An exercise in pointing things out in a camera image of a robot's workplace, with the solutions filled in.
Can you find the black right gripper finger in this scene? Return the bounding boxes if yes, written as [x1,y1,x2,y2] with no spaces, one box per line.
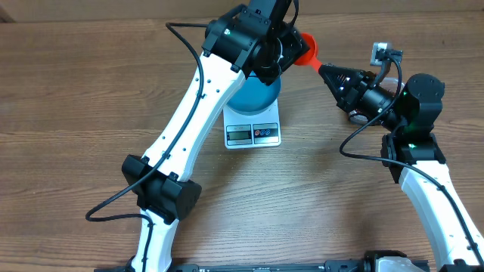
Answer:
[318,67,358,100]
[321,63,365,82]

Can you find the red scoop blue handle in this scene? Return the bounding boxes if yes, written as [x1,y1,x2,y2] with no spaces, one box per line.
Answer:
[294,32,322,73]

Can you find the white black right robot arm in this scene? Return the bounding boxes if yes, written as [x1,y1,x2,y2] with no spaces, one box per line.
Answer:
[318,65,483,271]

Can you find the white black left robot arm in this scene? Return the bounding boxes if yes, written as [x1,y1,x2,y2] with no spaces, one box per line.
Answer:
[122,0,309,271]

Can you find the blue bowl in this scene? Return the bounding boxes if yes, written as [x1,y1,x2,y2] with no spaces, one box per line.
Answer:
[227,73,281,115]

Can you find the white kitchen scale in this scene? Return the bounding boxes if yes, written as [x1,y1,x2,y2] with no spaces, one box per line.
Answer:
[223,100,281,150]

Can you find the red beans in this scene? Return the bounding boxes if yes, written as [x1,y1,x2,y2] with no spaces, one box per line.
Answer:
[369,73,398,94]

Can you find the clear plastic container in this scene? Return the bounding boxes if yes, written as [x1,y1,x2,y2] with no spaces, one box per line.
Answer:
[349,83,404,130]

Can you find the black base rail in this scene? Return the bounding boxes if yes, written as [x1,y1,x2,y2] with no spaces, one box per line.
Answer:
[94,249,432,272]

